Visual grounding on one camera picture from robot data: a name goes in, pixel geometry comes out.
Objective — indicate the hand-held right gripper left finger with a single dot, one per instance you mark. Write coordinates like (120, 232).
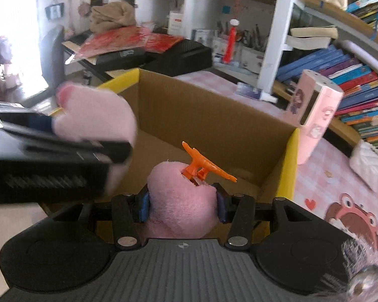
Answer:
(144, 208)

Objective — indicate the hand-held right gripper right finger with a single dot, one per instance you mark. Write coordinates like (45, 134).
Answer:
(221, 209)

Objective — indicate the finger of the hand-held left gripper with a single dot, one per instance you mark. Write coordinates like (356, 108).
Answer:
(91, 151)
(31, 121)

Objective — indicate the pink round plush toy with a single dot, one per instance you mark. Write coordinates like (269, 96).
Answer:
(179, 203)

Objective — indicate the pink plush pig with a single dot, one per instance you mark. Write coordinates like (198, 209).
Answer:
(94, 113)

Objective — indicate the orange claw hair clip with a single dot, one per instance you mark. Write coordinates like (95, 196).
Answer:
(201, 162)

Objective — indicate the yellow-edged cardboard box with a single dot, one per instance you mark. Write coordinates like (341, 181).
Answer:
(208, 116)

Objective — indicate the dark chair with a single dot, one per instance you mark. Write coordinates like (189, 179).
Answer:
(52, 56)

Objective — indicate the black keyboard stand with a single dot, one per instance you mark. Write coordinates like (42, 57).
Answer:
(94, 69)

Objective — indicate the brown cardboard sheet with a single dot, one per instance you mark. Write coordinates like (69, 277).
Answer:
(70, 46)

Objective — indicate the black flat case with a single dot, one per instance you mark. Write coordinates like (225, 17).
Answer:
(123, 56)

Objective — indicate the bagged red paper packets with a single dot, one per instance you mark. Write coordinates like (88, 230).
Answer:
(110, 41)

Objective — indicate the small spray bottle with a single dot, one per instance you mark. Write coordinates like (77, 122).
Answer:
(250, 90)

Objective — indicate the red paper packet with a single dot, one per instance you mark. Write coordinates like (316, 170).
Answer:
(163, 41)

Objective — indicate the beige folded cloth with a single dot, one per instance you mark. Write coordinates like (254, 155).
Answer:
(113, 15)

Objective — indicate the pink cartoon carton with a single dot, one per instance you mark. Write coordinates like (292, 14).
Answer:
(318, 100)

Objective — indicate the white box red label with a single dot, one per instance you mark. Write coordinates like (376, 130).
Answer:
(175, 23)

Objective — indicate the white quilted pouch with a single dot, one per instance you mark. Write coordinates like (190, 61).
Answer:
(368, 166)

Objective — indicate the clear plastic wrapper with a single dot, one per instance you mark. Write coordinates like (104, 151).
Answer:
(362, 273)

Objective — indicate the red tassel ornament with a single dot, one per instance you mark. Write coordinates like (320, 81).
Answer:
(231, 42)

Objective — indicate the bunch of pens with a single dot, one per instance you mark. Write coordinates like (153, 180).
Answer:
(250, 37)

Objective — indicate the row of colourful books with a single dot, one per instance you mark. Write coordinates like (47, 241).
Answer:
(356, 91)

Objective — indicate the beige old book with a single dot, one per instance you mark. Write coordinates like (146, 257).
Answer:
(305, 42)
(315, 32)

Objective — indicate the white bookshelf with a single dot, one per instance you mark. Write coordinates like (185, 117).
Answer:
(282, 22)

